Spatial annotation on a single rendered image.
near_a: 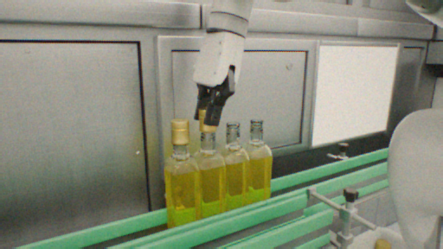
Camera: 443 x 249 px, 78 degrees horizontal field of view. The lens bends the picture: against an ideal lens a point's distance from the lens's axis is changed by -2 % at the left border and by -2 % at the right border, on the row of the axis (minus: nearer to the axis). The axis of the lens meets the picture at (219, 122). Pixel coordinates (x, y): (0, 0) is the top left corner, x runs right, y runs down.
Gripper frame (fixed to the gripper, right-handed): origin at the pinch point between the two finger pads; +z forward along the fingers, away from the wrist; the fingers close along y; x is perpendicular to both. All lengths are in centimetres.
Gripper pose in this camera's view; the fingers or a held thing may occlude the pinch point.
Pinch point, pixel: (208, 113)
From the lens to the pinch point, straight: 54.3
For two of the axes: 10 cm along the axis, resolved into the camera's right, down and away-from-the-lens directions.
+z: -2.3, 9.7, 1.2
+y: 4.9, 2.2, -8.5
